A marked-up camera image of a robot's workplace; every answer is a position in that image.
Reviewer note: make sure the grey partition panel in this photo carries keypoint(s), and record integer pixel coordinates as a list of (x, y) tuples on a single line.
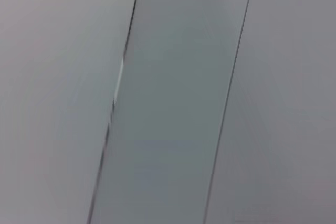
[(288, 103), (52, 90), (170, 103)]

